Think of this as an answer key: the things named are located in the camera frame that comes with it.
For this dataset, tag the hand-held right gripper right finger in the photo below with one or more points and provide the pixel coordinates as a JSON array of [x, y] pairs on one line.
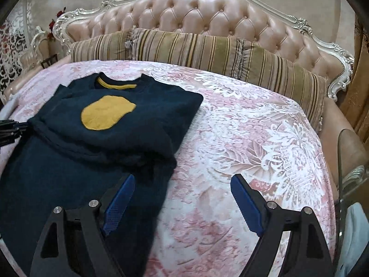
[[246, 205]]

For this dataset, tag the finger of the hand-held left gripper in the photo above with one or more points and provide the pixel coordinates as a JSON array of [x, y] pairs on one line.
[[11, 129]]

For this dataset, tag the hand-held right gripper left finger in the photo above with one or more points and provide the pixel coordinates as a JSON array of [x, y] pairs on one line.
[[119, 205]]

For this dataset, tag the navy sweater with yellow print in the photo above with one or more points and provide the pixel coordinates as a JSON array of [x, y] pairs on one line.
[[86, 155]]

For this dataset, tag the pink floral blanket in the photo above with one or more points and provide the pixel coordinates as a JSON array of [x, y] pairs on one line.
[[245, 150]]

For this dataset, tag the dark small object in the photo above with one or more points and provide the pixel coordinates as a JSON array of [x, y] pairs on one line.
[[49, 62]]

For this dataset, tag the white carved room divider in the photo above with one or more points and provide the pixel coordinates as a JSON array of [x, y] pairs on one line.
[[11, 49]]

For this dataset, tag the white carved armchair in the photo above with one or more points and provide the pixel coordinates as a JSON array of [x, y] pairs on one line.
[[39, 39]]

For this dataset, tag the light blue garment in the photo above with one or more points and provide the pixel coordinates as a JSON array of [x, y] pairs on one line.
[[354, 230]]

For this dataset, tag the red flowers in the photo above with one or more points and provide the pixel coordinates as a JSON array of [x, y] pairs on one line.
[[52, 24]]

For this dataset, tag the striped gold cushion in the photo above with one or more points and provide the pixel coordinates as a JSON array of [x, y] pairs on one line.
[[288, 78], [187, 49], [101, 47]]

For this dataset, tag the pink tufted headboard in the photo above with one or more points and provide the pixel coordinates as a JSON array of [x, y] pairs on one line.
[[201, 14]]

